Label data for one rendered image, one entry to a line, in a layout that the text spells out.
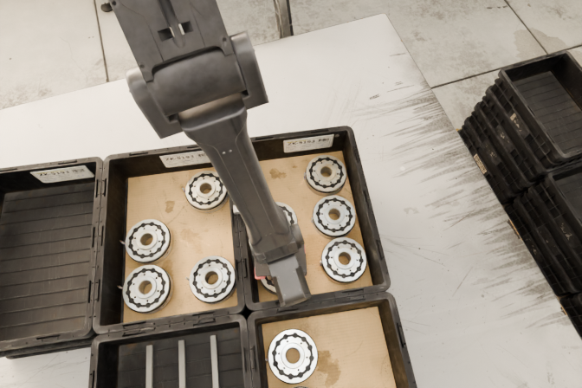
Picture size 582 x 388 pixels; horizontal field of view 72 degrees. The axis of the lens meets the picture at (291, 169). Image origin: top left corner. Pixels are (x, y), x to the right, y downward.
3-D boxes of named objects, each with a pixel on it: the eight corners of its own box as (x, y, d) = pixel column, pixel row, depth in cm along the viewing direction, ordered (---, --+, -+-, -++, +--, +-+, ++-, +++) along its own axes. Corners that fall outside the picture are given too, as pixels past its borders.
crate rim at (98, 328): (107, 159, 97) (103, 155, 95) (231, 144, 99) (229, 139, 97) (96, 336, 80) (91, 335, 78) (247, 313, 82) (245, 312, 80)
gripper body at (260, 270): (306, 274, 82) (307, 268, 75) (255, 277, 82) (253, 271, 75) (303, 242, 84) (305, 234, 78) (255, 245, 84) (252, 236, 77)
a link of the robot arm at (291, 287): (296, 219, 66) (247, 237, 66) (320, 287, 62) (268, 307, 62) (300, 236, 77) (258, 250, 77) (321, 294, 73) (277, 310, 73)
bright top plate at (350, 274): (318, 242, 94) (318, 241, 93) (359, 235, 94) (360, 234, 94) (326, 285, 89) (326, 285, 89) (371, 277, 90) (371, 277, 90)
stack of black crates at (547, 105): (454, 132, 190) (498, 68, 149) (509, 114, 194) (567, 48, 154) (499, 207, 173) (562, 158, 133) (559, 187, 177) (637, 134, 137)
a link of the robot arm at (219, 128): (240, 15, 36) (123, 54, 35) (256, 54, 32) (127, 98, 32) (300, 223, 71) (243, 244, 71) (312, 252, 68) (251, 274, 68)
